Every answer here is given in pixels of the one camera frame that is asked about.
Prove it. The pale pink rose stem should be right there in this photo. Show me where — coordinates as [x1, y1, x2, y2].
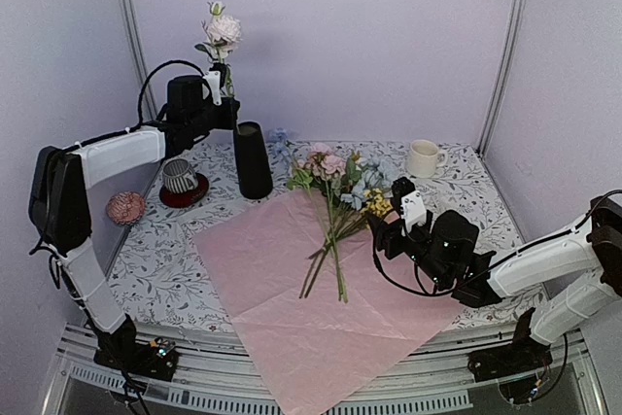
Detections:
[193, 0, 244, 132]

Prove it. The double pink rose stem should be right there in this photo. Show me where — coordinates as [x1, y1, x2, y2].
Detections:
[286, 143, 348, 303]

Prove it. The pink tissue wrapping paper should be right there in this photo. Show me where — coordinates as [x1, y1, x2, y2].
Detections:
[193, 191, 462, 414]

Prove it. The yellow small flower sprig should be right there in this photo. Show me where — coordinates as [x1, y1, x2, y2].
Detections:
[334, 188, 393, 241]

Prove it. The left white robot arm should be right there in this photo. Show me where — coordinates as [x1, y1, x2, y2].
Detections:
[28, 71, 240, 370]

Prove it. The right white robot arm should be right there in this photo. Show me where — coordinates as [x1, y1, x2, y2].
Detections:
[366, 191, 621, 372]

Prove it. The tall black vase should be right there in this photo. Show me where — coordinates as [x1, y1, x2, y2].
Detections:
[233, 121, 273, 199]

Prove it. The floral patterned table mat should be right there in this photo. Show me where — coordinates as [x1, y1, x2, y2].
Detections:
[108, 142, 547, 333]

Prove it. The pink carnation flower stem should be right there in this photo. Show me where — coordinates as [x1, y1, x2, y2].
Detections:
[340, 156, 398, 211]

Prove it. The striped black white cup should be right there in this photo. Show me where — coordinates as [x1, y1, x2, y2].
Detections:
[162, 158, 198, 194]

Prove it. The blue hydrangea flower stem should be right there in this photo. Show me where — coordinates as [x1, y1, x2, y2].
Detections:
[268, 128, 294, 164]

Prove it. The cream ceramic mug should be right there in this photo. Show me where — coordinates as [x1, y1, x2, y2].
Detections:
[405, 140, 448, 179]

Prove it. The red round saucer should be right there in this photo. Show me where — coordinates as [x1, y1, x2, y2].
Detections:
[159, 173, 209, 208]

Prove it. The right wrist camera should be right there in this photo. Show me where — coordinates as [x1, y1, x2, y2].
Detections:
[391, 177, 432, 233]

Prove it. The right aluminium frame post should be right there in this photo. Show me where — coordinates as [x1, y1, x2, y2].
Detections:
[476, 0, 527, 159]

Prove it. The aluminium frame post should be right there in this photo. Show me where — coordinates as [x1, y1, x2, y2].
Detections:
[119, 0, 157, 122]
[476, 0, 527, 159]

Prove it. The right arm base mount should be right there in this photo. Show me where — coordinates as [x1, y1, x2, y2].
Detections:
[467, 342, 552, 405]

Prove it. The left aluminium frame post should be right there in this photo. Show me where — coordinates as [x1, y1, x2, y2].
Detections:
[119, 0, 157, 122]

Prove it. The aluminium front rail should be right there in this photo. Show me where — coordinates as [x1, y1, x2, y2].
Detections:
[43, 324, 608, 414]

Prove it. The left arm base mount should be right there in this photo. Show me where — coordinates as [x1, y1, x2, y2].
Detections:
[94, 338, 179, 382]

